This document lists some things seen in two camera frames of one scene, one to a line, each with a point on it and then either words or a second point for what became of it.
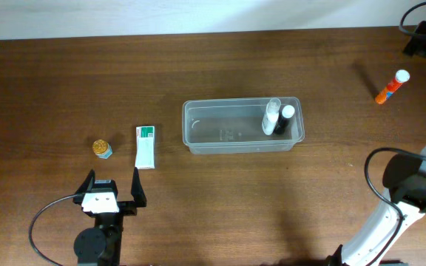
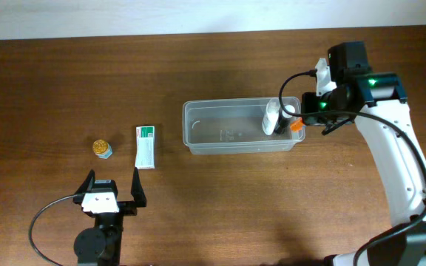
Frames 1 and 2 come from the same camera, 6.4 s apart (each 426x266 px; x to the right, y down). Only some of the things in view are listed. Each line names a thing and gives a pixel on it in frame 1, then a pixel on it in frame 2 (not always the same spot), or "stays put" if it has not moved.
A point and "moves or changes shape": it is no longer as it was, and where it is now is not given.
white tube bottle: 271,116 stays put
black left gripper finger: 87,185 stays put
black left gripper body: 125,207 stays put
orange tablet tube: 393,86 moves or changes shape
